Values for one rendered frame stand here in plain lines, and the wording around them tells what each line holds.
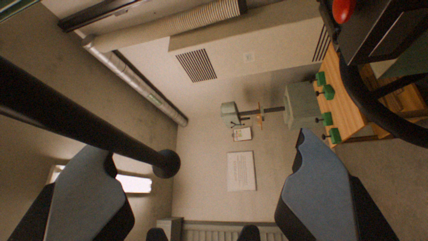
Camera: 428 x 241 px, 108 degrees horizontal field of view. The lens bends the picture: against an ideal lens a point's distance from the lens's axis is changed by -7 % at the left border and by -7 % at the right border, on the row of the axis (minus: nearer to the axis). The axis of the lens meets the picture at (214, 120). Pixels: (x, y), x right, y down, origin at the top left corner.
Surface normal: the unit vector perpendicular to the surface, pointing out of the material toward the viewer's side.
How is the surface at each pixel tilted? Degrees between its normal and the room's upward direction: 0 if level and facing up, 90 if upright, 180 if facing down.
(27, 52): 180
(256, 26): 90
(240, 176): 90
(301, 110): 90
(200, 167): 90
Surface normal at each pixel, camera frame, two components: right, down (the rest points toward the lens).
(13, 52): 0.96, -0.12
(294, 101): -0.28, -0.37
